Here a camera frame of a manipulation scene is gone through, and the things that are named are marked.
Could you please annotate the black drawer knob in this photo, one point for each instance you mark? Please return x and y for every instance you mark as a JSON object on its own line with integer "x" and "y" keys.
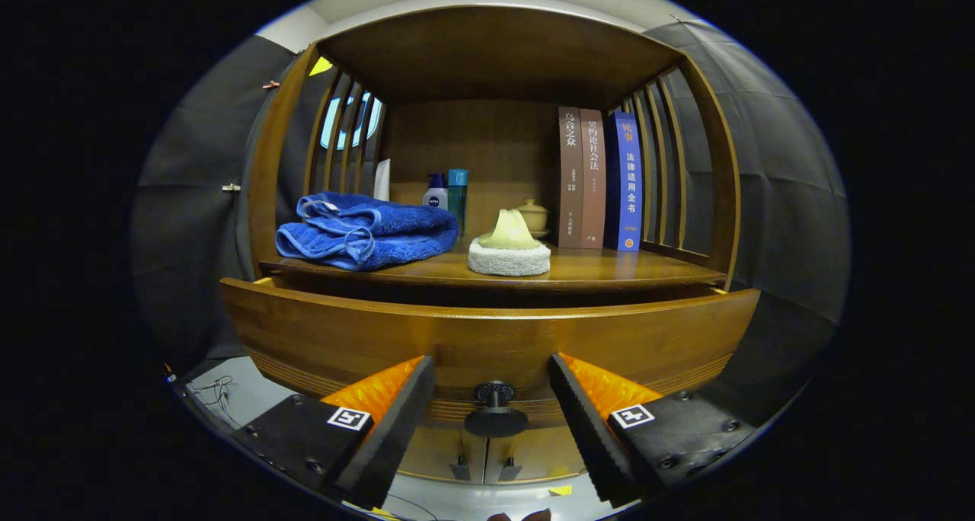
{"x": 495, "y": 410}

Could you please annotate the yellow-green lidded teacup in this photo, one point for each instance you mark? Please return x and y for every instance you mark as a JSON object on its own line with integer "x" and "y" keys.
{"x": 535, "y": 216}

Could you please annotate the teal blue bottle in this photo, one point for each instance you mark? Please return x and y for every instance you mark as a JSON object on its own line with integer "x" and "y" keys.
{"x": 457, "y": 197}

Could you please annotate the white bottle with blue cap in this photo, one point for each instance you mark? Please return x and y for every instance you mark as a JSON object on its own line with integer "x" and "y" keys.
{"x": 436, "y": 197}

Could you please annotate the white tube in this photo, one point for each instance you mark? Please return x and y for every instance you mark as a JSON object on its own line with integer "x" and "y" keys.
{"x": 382, "y": 182}

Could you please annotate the yellow tape piece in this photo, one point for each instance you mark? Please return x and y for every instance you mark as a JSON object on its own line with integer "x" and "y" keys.
{"x": 560, "y": 490}

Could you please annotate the wooden countertop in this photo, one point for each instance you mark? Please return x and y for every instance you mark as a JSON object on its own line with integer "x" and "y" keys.
{"x": 594, "y": 266}

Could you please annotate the wooden cabinet door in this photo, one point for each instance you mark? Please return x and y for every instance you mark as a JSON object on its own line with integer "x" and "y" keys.
{"x": 541, "y": 452}
{"x": 442, "y": 452}

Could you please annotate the brown wooden cabinet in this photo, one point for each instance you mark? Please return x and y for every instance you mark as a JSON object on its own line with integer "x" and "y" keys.
{"x": 495, "y": 56}

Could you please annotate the blue book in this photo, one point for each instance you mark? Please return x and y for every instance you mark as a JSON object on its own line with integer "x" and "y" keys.
{"x": 628, "y": 186}

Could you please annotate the reddish brown book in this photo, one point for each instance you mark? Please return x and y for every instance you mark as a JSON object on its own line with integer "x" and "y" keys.
{"x": 592, "y": 186}

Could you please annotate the green and white sponge brush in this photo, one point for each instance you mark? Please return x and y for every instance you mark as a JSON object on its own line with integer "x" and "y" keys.
{"x": 509, "y": 258}

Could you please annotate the folded blue towel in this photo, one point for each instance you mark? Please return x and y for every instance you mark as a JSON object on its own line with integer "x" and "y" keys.
{"x": 366, "y": 231}

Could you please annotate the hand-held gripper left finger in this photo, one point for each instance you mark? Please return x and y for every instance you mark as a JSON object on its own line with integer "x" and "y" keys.
{"x": 396, "y": 437}

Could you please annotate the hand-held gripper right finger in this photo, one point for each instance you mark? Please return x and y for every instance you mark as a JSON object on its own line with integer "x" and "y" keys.
{"x": 590, "y": 433}

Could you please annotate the brown wooden drawer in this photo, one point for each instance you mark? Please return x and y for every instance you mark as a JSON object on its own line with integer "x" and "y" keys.
{"x": 495, "y": 338}

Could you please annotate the dark brown book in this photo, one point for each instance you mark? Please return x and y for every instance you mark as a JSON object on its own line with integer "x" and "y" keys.
{"x": 570, "y": 178}

